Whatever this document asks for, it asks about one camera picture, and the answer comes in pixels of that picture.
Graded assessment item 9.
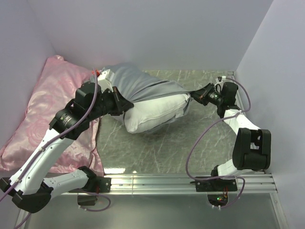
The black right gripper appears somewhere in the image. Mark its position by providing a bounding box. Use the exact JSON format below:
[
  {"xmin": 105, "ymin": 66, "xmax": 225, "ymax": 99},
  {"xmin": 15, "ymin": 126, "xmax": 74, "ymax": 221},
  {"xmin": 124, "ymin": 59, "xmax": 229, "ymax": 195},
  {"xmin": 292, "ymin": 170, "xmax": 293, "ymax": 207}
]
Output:
[{"xmin": 189, "ymin": 83, "xmax": 224, "ymax": 107}]

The white pillow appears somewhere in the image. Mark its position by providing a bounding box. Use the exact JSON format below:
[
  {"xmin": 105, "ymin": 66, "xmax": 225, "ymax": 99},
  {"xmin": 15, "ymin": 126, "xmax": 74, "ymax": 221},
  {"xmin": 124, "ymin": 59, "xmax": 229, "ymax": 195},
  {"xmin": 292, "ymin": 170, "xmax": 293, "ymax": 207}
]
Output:
[{"xmin": 123, "ymin": 94, "xmax": 191, "ymax": 134}]

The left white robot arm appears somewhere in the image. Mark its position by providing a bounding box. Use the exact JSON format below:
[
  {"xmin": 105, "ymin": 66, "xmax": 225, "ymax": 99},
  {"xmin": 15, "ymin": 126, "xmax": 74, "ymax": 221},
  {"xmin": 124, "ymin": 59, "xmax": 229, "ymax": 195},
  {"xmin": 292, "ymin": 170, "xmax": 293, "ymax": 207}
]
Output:
[{"xmin": 0, "ymin": 82, "xmax": 134, "ymax": 213}]

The pink floral pillow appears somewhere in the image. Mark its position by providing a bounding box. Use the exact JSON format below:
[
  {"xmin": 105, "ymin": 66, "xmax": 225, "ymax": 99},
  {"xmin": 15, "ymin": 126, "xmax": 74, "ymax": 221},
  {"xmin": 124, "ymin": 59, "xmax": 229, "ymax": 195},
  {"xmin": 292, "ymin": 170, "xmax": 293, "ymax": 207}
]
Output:
[{"xmin": 0, "ymin": 55, "xmax": 104, "ymax": 176}]

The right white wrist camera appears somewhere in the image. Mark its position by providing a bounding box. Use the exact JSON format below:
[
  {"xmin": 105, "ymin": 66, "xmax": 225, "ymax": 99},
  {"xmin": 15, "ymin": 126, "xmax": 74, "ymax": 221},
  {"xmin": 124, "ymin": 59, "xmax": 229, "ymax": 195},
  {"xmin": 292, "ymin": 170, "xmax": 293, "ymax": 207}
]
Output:
[{"xmin": 214, "ymin": 76, "xmax": 227, "ymax": 86}]

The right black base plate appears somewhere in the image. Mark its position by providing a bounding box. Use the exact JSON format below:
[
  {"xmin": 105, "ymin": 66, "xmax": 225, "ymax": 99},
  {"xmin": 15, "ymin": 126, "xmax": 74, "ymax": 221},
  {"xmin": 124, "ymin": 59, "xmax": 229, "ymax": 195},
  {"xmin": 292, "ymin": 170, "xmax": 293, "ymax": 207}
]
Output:
[{"xmin": 190, "ymin": 178, "xmax": 237, "ymax": 192}]

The left black controller box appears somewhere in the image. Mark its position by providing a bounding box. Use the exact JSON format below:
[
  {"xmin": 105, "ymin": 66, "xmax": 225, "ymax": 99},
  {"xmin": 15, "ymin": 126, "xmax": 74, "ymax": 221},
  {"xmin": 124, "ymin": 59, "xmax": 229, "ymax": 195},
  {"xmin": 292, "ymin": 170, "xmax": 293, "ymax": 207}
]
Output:
[{"xmin": 77, "ymin": 195, "xmax": 98, "ymax": 207}]

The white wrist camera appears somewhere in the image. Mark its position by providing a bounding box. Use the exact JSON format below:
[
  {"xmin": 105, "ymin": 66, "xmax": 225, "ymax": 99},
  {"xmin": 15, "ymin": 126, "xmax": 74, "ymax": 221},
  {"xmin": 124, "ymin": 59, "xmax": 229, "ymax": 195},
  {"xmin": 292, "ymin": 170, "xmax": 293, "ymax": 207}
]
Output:
[
  {"xmin": 214, "ymin": 76, "xmax": 227, "ymax": 86},
  {"xmin": 90, "ymin": 69, "xmax": 114, "ymax": 92}
]

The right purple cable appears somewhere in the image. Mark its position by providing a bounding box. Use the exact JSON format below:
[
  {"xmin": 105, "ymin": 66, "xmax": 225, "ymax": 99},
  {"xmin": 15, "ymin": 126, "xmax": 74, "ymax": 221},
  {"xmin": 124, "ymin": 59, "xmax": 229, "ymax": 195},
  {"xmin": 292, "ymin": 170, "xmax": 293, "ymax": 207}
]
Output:
[{"xmin": 185, "ymin": 76, "xmax": 252, "ymax": 209}]

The grey pillowcase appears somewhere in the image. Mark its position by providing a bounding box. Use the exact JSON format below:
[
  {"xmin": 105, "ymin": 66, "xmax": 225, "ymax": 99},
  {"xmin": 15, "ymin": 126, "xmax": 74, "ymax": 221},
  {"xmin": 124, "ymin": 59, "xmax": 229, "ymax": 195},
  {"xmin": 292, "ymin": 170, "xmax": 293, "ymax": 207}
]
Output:
[{"xmin": 102, "ymin": 63, "xmax": 193, "ymax": 132}]

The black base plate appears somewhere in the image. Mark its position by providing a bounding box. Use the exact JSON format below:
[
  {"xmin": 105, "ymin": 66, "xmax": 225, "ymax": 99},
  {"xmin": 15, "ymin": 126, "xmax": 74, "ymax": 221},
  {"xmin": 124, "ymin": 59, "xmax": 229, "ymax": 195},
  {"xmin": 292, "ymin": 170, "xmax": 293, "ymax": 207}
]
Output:
[
  {"xmin": 69, "ymin": 177, "xmax": 112, "ymax": 193},
  {"xmin": 190, "ymin": 178, "xmax": 237, "ymax": 192}
]

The right controller board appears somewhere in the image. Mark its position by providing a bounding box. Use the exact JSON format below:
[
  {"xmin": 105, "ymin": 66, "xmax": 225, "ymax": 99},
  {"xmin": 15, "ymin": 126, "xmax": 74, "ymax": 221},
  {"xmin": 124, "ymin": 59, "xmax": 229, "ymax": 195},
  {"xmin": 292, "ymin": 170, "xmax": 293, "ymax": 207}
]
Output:
[{"xmin": 207, "ymin": 194, "xmax": 229, "ymax": 208}]

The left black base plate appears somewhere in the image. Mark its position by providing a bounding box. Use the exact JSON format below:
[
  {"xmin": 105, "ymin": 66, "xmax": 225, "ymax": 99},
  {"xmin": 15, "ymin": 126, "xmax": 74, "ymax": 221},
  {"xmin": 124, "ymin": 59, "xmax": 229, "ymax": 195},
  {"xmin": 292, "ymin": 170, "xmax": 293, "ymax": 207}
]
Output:
[{"xmin": 69, "ymin": 177, "xmax": 112, "ymax": 193}]

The aluminium mounting rail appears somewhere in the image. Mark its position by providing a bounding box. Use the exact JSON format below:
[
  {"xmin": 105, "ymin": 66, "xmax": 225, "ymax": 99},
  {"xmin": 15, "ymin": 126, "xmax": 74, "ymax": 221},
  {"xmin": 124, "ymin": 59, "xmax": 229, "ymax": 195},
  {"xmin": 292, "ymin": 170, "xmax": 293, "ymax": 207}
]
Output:
[{"xmin": 25, "ymin": 173, "xmax": 278, "ymax": 197}]

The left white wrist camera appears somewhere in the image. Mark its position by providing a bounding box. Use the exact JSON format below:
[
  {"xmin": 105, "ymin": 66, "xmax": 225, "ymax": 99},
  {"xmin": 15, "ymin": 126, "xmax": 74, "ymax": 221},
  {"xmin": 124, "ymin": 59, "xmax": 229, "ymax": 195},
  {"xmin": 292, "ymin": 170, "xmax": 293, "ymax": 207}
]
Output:
[{"xmin": 90, "ymin": 69, "xmax": 114, "ymax": 92}]

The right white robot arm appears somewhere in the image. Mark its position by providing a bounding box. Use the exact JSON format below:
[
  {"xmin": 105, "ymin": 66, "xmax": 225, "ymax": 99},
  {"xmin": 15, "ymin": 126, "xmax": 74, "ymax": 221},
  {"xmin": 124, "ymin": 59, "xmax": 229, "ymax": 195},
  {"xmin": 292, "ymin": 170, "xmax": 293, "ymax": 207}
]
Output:
[{"xmin": 185, "ymin": 79, "xmax": 271, "ymax": 191}]

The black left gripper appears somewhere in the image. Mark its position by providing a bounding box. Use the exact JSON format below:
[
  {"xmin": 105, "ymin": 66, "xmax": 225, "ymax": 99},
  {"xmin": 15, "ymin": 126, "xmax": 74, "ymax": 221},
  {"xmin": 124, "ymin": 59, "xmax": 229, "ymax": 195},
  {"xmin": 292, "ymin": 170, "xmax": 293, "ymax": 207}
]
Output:
[{"xmin": 86, "ymin": 85, "xmax": 133, "ymax": 121}]

